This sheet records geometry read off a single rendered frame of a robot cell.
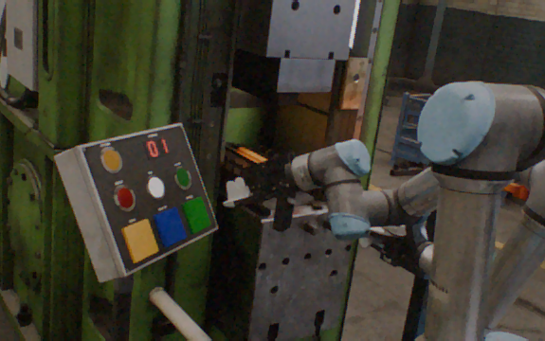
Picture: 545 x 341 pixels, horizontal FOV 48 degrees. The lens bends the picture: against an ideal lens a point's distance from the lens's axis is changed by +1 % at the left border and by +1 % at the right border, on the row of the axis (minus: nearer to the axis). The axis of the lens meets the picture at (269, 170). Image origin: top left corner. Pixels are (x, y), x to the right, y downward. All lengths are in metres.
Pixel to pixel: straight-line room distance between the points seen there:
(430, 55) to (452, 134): 10.21
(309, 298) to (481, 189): 1.17
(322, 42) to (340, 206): 0.69
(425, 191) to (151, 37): 0.84
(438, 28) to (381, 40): 8.89
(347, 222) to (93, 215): 0.51
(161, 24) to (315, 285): 0.93
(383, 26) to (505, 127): 1.29
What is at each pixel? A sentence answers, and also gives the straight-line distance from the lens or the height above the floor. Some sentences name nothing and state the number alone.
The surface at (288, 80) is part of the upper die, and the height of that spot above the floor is 1.31.
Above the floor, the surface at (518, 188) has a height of 1.03.
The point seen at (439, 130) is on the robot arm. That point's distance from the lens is 0.89.
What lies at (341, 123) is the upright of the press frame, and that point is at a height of 1.13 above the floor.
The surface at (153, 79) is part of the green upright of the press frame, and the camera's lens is 1.65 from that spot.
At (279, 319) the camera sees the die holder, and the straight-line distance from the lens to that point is 1.94.
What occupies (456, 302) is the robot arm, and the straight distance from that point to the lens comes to 0.94.
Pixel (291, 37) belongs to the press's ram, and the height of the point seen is 1.42.
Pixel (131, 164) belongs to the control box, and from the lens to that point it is 1.35.
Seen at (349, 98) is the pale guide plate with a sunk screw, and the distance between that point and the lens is 2.04.
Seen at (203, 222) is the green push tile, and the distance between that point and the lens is 1.47.
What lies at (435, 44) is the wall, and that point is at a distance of 11.02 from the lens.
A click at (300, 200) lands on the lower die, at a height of 0.93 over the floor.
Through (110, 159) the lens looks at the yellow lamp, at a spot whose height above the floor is 1.17.
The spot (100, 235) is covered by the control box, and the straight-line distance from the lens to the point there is 1.29.
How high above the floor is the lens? 1.56
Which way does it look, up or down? 17 degrees down
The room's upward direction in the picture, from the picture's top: 7 degrees clockwise
